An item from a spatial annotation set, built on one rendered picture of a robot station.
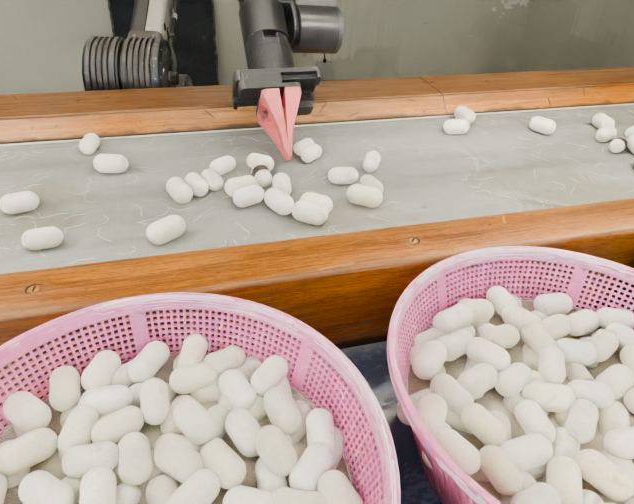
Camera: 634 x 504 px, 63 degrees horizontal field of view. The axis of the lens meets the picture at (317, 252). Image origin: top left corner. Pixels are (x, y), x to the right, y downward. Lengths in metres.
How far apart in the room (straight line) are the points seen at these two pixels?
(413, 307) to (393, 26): 2.49
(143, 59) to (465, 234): 0.62
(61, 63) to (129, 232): 2.22
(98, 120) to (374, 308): 0.44
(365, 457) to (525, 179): 0.43
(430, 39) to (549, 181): 2.30
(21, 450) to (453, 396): 0.26
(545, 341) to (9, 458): 0.36
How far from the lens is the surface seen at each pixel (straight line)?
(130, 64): 0.92
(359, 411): 0.33
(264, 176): 0.56
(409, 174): 0.62
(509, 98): 0.88
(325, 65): 2.71
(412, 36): 2.88
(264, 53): 0.65
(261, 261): 0.42
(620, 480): 0.37
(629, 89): 1.03
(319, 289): 0.41
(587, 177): 0.71
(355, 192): 0.53
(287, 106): 0.61
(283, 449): 0.32
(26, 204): 0.57
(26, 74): 2.75
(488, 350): 0.40
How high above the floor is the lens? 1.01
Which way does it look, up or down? 36 degrees down
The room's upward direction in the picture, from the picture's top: 3 degrees clockwise
